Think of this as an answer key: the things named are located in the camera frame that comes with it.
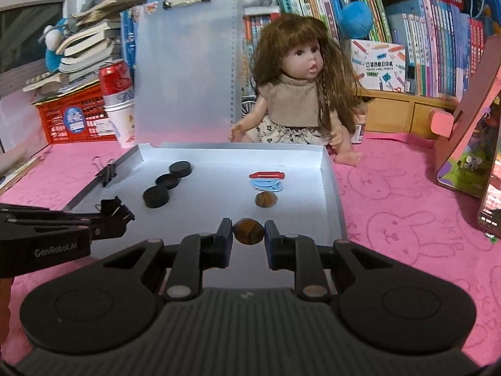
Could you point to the red drink can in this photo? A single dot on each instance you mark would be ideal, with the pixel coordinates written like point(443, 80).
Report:
point(115, 80)

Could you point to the pink rabbit-print blanket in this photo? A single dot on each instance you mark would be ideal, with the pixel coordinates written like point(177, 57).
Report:
point(391, 211)

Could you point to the red plastic clip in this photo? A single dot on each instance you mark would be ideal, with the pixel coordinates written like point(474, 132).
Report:
point(266, 174)

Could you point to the silver cardboard box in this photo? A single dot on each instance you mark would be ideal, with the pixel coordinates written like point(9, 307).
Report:
point(219, 164)

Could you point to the small white bottle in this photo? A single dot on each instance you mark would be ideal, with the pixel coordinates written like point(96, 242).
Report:
point(359, 129)

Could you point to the brown-haired doll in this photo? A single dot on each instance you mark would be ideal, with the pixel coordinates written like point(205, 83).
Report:
point(293, 98)

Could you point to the black round disc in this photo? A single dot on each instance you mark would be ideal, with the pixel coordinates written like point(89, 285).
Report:
point(168, 181)
point(156, 196)
point(181, 168)

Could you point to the stack of worn books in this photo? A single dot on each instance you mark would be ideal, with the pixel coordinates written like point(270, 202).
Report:
point(86, 47)

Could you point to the blue plastic clip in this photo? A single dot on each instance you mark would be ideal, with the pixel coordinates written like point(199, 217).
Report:
point(266, 185)

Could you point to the smartphone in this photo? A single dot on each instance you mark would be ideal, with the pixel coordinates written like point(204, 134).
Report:
point(491, 207)

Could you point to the blue white plush toy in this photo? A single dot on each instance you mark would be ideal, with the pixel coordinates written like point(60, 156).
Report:
point(53, 53)

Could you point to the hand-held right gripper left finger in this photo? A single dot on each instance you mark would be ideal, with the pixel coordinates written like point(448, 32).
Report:
point(225, 244)

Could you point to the brown walnut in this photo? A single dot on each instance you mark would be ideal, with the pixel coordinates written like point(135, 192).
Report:
point(267, 199)
point(248, 232)

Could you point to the row of blue textbooks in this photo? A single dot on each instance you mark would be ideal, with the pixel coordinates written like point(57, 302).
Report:
point(127, 39)

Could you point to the black binder clip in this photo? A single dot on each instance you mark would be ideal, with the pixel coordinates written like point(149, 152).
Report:
point(115, 209)
point(106, 173)

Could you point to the translucent clipboard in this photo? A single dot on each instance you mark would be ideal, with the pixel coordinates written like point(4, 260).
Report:
point(184, 66)

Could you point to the wooden drawer shelf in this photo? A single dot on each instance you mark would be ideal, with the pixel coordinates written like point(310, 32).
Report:
point(407, 115)

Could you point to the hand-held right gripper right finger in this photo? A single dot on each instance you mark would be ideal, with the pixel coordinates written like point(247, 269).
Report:
point(273, 244)

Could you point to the white printed paper cup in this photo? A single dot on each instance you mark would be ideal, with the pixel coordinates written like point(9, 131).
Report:
point(123, 125)

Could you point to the white pencil-print box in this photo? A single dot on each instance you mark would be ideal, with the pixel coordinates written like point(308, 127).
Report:
point(377, 66)

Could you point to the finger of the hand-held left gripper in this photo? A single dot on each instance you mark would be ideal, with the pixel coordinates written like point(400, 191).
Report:
point(47, 215)
point(105, 232)

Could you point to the row of colourful books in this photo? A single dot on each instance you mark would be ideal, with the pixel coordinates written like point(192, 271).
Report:
point(430, 47)

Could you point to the red plastic basket blue label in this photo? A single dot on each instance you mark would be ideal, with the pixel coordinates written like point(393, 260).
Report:
point(74, 119)

